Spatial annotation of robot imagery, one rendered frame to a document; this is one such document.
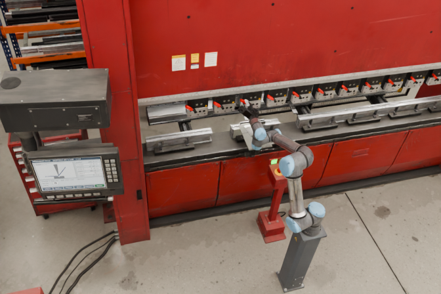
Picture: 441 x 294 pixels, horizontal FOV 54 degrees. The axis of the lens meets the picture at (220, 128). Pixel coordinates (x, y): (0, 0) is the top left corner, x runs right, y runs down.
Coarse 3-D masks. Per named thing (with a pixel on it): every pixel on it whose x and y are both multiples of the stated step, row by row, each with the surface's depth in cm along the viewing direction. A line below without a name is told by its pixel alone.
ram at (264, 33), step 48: (144, 0) 238; (192, 0) 245; (240, 0) 254; (288, 0) 262; (336, 0) 272; (384, 0) 282; (432, 0) 293; (144, 48) 259; (192, 48) 268; (240, 48) 278; (288, 48) 288; (336, 48) 300; (384, 48) 312; (432, 48) 326; (144, 96) 285; (192, 96) 296
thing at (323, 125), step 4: (316, 124) 352; (320, 124) 352; (324, 124) 353; (328, 124) 353; (336, 124) 354; (304, 128) 348; (308, 128) 348; (312, 128) 348; (316, 128) 349; (320, 128) 350; (324, 128) 351; (328, 128) 352; (332, 128) 354; (304, 132) 348
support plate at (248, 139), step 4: (248, 124) 333; (240, 128) 329; (244, 128) 330; (244, 132) 326; (244, 136) 323; (248, 136) 323; (248, 140) 320; (248, 144) 317; (264, 144) 318; (268, 144) 319; (248, 148) 315; (252, 148) 315
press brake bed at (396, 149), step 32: (416, 128) 375; (192, 160) 327; (224, 160) 336; (256, 160) 346; (320, 160) 370; (352, 160) 383; (384, 160) 397; (416, 160) 412; (160, 192) 343; (192, 192) 354; (224, 192) 366; (256, 192) 381; (288, 192) 405; (320, 192) 411; (160, 224) 375
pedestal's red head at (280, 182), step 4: (272, 164) 334; (276, 164) 335; (268, 168) 335; (272, 168) 332; (276, 168) 332; (268, 172) 337; (272, 172) 329; (268, 176) 338; (272, 176) 329; (276, 176) 326; (280, 176) 326; (272, 180) 331; (276, 180) 324; (280, 180) 325; (284, 180) 327; (272, 184) 332; (276, 184) 328; (280, 184) 329; (284, 184) 331; (276, 188) 331
